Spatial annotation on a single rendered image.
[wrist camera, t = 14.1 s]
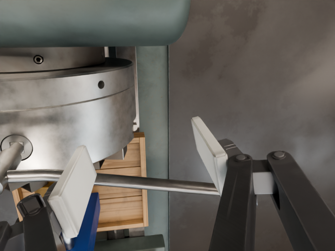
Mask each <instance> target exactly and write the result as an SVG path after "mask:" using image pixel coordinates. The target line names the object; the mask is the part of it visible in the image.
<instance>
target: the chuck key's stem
mask: <svg viewBox="0 0 335 251"><path fill-rule="evenodd" d="M21 153H24V145H23V142H11V143H10V147H9V148H7V149H4V150H2V151H1V152H0V195H1V194H2V192H3V190H4V189H5V187H6V185H7V184H8V179H7V174H6V172H7V170H16V169H17V167H18V166H19V164H20V162H21V159H22V157H21Z"/></svg>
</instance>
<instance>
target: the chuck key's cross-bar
mask: <svg viewBox="0 0 335 251"><path fill-rule="evenodd" d="M63 171H64V170H60V169H25V170H7V172H6V174H7V179H8V183H21V182H43V181H50V182H57V181H58V180H59V178H60V176H61V175H62V173H63ZM94 185H98V186H109V187H121V188H132V189H144V190H155V191H167V192H178V193H189V194H201V195H212V196H220V194H219V192H218V190H217V188H216V186H215V184H214V183H206V182H195V181H183V180H172V179H161V178H150V177H138V176H128V175H116V174H105V173H97V176H96V179H95V182H94Z"/></svg>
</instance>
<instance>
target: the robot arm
mask: <svg viewBox="0 0 335 251"><path fill-rule="evenodd" d="M191 123H192V128H193V133H194V138H195V143H196V148H197V151H198V153H199V155H200V157H201V159H202V161H203V163H204V165H205V167H206V169H207V171H208V173H209V174H210V176H211V178H212V180H213V182H214V184H215V186H216V188H217V190H218V192H219V194H220V196H221V198H220V203H219V207H218V211H217V216H216V220H215V224H214V229H213V233H212V237H211V242H210V246H209V250H208V251H254V246H255V224H256V206H258V202H257V194H270V196H271V198H272V200H273V203H274V205H275V207H276V210H277V212H278V214H279V217H280V219H281V221H282V224H283V226H284V229H285V231H286V233H287V236H288V238H289V240H290V243H291V245H292V247H293V250H294V251H335V215H334V214H333V212H332V211H331V209H330V208H329V207H328V205H327V204H326V202H325V201H324V200H323V198H322V197H321V195H320V194H319V193H318V191H317V190H316V188H315V187H314V186H313V184H312V183H311V181H310V180H309V179H308V177H307V176H306V174H305V173H304V172H303V170H302V169H301V168H300V166H299V165H298V164H297V162H296V161H295V159H294V158H293V157H292V155H291V154H290V153H288V152H285V151H281V150H279V151H273V152H270V153H268V155H267V159H264V160H253V159H252V157H251V156H250V155H247V154H243V153H242V152H241V150H240V149H239V148H238V147H237V146H236V145H235V144H234V142H233V141H231V140H229V139H227V138H225V139H221V140H216V139H215V137H214V136H213V134H212V133H211V132H210V130H209V129H208V128H207V126H206V125H205V124H204V122H203V121H202V119H201V118H200V117H198V116H197V117H193V118H192V119H191ZM96 176H97V173H96V171H95V168H94V165H93V163H92V160H91V158H90V155H89V152H88V150H87V147H86V146H85V145H81V146H78V147H77V148H76V150H75V152H74V153H73V155H72V157H71V159H70V160H69V162H68V164H67V166H66V168H65V169H64V171H63V173H62V175H61V176H60V178H59V180H58V181H57V182H54V183H53V184H52V185H51V186H49V188H48V189H47V191H46V193H45V194H44V197H42V196H41V195H40V194H39V193H35V194H31V195H28V196H27V197H25V198H23V199H22V200H20V201H19V202H18V204H17V206H16V207H17V208H18V210H19V212H20V214H21V216H22V218H23V220H22V221H20V222H18V223H16V224H14V225H11V226H10V225H9V223H8V222H7V221H1V222H0V251H66V248H65V245H64V241H63V238H62V236H61V234H60V233H61V231H63V233H64V235H65V237H66V238H67V239H70V238H74V237H76V236H77V235H78V234H79V230H80V227H81V224H82V221H83V218H84V214H85V211H86V208H87V205H88V201H89V198H90V195H91V192H92V189H93V185H94V182H95V179H96Z"/></svg>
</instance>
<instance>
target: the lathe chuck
mask: <svg viewBox="0 0 335 251"><path fill-rule="evenodd" d="M132 126H133V127H134V131H136V130H137V117H136V97H135V84H133V85H132V86H131V87H130V88H128V89H126V90H124V91H122V92H119V93H116V94H113V95H110V96H106V97H102V98H98V99H94V100H89V101H84V102H79V103H73V104H67V105H60V106H53V107H45V108H37V109H27V110H15V111H0V152H1V151H2V149H1V143H2V141H3V140H4V139H5V138H6V137H7V136H9V135H14V134H17V135H22V136H24V137H26V138H28V139H29V140H30V141H31V143H32V145H33V152H32V154H31V155H30V156H29V157H28V158H26V159H23V160H21V162H20V164H19V166H18V167H17V169H16V170H25V169H60V170H64V169H65V168H66V166H67V164H68V162H69V160H70V159H71V157H72V155H73V153H74V152H75V150H76V148H77V147H78V146H81V145H85V146H86V147H87V150H88V152H89V155H90V158H91V160H92V163H93V164H94V163H96V162H99V161H101V160H103V159H105V158H107V157H109V156H111V155H113V154H115V153H117V152H118V151H120V150H121V149H123V148H124V147H125V146H126V145H128V144H129V143H130V142H131V141H132V140H133V138H134V133H133V130H132Z"/></svg>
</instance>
